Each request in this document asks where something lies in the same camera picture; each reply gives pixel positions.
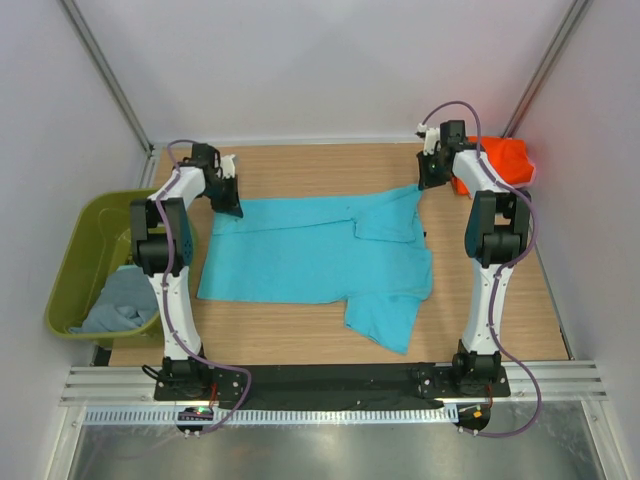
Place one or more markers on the right aluminium corner post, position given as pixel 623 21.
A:
pixel 560 40

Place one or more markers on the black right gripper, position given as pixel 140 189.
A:
pixel 426 180

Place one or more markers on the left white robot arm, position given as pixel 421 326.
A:
pixel 163 247

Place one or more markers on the teal t shirt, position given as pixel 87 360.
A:
pixel 366 251

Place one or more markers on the aluminium frame rail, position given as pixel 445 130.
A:
pixel 549 380

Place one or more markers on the white slotted cable duct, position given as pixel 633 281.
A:
pixel 199 416

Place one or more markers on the folded orange t shirt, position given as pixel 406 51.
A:
pixel 503 160

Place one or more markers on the grey blue t shirt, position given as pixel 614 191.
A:
pixel 126 302

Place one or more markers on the aluminium corner post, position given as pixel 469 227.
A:
pixel 560 40
pixel 97 57

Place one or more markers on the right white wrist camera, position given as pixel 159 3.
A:
pixel 430 137

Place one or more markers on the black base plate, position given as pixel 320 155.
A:
pixel 348 387

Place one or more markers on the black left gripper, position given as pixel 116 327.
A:
pixel 232 204

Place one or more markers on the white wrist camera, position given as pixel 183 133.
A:
pixel 430 137
pixel 228 166

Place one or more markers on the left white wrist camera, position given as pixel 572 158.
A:
pixel 228 166

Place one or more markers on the olive green plastic bin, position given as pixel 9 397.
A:
pixel 100 244

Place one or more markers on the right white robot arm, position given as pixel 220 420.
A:
pixel 497 233

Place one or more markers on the left aluminium corner post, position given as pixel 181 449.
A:
pixel 97 57

